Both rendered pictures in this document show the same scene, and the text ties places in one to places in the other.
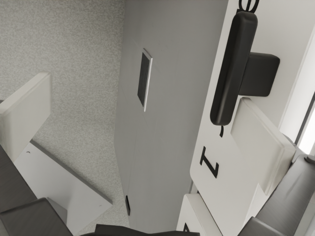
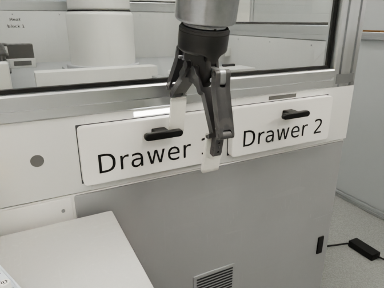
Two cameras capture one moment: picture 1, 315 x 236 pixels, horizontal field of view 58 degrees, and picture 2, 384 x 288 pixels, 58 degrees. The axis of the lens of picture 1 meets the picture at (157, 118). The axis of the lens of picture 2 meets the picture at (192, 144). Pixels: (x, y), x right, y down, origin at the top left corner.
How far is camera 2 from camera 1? 50 cm
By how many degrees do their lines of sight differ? 46
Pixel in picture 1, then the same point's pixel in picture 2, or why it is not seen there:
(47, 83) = (203, 164)
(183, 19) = (155, 236)
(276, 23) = (141, 138)
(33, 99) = (206, 152)
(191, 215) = (236, 144)
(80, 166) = not seen: outside the picture
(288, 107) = (163, 117)
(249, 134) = (177, 117)
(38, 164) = not seen: outside the picture
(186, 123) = (206, 190)
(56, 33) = not seen: outside the picture
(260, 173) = (183, 103)
